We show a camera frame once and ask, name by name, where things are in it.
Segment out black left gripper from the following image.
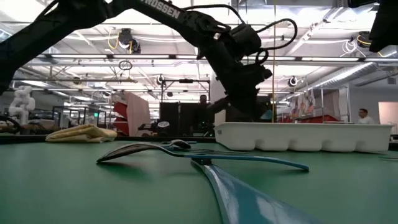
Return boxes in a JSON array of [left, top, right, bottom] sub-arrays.
[[201, 37, 273, 123]]

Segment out white paper roll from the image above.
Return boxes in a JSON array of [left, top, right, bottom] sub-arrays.
[[214, 110, 226, 127]]

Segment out person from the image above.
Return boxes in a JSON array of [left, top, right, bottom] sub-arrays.
[[357, 108, 376, 125], [194, 94, 215, 131]]

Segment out black partition panels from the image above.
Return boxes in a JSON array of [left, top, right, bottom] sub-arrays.
[[159, 101, 218, 137]]

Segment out white cutlery tray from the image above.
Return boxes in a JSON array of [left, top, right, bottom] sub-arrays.
[[213, 121, 395, 154]]

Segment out colourful hanging bags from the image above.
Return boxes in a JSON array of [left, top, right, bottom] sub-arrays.
[[289, 90, 317, 118]]

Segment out pale pink sheet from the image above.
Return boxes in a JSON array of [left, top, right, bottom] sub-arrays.
[[123, 91, 152, 137]]

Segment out white panel rack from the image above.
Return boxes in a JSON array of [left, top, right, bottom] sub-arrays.
[[310, 85, 351, 123]]

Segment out ceiling light strip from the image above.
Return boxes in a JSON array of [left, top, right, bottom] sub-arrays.
[[0, 53, 398, 62]]

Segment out red storage bins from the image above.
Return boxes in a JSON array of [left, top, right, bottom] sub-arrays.
[[112, 101, 129, 135]]

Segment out yellow folded cloth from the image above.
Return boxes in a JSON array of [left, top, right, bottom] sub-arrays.
[[45, 123, 118, 144]]

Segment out green table mat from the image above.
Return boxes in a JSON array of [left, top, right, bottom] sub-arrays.
[[0, 139, 398, 224]]

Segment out black gantry frame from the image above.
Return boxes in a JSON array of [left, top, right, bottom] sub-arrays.
[[160, 78, 211, 103]]

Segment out black table frame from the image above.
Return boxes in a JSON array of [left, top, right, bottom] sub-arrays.
[[0, 134, 398, 152]]

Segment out silver ventilation duct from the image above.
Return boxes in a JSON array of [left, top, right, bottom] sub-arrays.
[[307, 43, 398, 91]]

